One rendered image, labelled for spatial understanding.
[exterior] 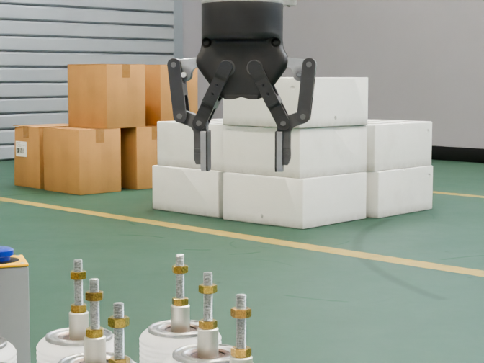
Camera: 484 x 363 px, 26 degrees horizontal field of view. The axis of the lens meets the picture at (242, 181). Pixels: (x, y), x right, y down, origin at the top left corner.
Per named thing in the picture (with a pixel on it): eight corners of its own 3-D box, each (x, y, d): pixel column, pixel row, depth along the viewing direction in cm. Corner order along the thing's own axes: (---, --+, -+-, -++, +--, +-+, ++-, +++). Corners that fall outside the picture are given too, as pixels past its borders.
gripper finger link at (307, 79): (304, 56, 95) (288, 119, 95) (323, 60, 94) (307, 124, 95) (305, 57, 97) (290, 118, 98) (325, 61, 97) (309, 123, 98)
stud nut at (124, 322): (104, 325, 96) (104, 316, 96) (119, 322, 97) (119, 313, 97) (118, 329, 94) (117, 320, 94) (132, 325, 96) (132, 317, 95)
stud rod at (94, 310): (101, 351, 108) (101, 278, 107) (96, 353, 107) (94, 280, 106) (93, 349, 108) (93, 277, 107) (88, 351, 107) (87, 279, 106)
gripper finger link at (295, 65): (269, 47, 95) (262, 72, 95) (318, 60, 95) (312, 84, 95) (271, 48, 97) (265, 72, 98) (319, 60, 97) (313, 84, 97)
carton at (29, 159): (64, 181, 544) (63, 123, 541) (91, 184, 527) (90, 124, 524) (14, 185, 524) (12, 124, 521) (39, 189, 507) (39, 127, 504)
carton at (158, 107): (198, 124, 530) (197, 64, 527) (160, 125, 514) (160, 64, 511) (161, 122, 552) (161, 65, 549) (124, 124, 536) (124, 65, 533)
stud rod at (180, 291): (180, 316, 123) (180, 253, 122) (186, 317, 122) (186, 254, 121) (173, 317, 122) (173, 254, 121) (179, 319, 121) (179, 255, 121)
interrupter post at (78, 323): (90, 342, 118) (90, 313, 117) (68, 343, 117) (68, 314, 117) (89, 337, 120) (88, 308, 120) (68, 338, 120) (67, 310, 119)
